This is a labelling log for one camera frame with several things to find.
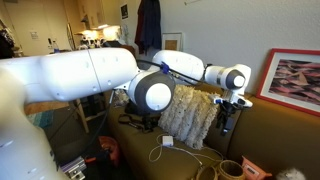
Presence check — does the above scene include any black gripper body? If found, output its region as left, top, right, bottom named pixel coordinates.
left=217, top=101, right=237, bottom=122

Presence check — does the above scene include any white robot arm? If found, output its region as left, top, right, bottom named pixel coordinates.
left=0, top=48, right=252, bottom=180

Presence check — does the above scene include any orange red bag on floor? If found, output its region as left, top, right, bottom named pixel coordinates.
left=98, top=136, right=120, bottom=167

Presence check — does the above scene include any shaggy cream pillow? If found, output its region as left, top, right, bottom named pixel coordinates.
left=158, top=85, right=219, bottom=150

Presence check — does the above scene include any white power adapter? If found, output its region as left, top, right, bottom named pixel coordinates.
left=162, top=135, right=174, bottom=146

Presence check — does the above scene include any tan leather sofa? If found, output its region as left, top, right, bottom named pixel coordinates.
left=107, top=85, right=320, bottom=180

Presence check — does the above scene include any red framed picture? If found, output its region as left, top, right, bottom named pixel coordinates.
left=256, top=48, right=320, bottom=116

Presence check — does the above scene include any white fluffy plush toy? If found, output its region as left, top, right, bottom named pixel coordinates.
left=276, top=168, right=306, bottom=180

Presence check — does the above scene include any floral patterned pillow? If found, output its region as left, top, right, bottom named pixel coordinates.
left=114, top=89, right=129, bottom=107

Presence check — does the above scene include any hanging dark jacket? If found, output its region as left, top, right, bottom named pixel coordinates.
left=134, top=0, right=162, bottom=54

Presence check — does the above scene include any wooden stool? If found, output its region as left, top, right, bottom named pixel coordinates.
left=72, top=94, right=108, bottom=133

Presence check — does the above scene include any silver metal block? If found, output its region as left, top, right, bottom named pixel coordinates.
left=61, top=156, right=87, bottom=180

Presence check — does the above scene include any black dslr camera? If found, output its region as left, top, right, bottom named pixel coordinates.
left=118, top=114, right=159, bottom=134

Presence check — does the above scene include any small framed wall art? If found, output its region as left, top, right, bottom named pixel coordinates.
left=162, top=33, right=183, bottom=51

